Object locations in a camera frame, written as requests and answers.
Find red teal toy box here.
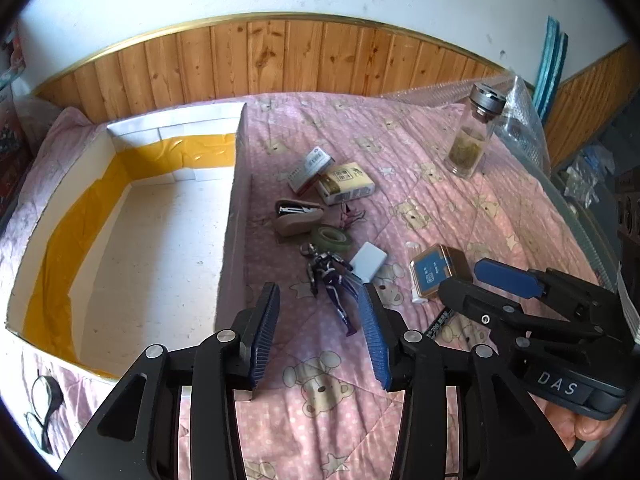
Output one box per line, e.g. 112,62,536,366
0,25,27,86

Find white charger plug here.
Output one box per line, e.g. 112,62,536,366
348,241,388,283

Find black frame glasses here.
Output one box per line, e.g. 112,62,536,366
22,375,66,453

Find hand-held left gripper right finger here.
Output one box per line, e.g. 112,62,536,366
359,282,578,480

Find yellow tissue pack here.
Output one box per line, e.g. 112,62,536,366
315,161,377,207

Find red white cigarette pack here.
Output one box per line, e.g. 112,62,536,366
286,146,335,196

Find pink bear print blanket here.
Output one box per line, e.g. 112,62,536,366
0,92,621,480

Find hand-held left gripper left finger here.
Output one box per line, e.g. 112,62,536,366
57,281,281,480

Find beige stapler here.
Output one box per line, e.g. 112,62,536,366
272,199,325,237

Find blue gold tin box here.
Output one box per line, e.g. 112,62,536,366
409,243,473,303

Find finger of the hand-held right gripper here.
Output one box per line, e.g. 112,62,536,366
438,278,606,341
474,258,608,311

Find clear plastic bag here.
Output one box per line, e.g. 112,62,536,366
564,142,617,207

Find person's right hand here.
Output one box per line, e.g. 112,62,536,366
545,402,630,455

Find glass tea bottle metal lid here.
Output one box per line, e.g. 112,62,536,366
444,81,507,179

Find white cardboard box yellow tape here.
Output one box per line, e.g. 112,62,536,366
5,101,251,386

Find purple action figure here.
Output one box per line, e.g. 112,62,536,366
299,242,362,338

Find teal foam strips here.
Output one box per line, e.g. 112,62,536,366
532,15,570,111

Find green tape roll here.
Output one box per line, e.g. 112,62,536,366
310,225,353,253

